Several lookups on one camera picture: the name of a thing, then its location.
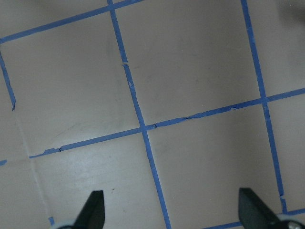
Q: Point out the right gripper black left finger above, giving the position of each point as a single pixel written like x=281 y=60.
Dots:
x=92 y=215

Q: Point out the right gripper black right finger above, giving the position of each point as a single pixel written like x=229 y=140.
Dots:
x=253 y=213

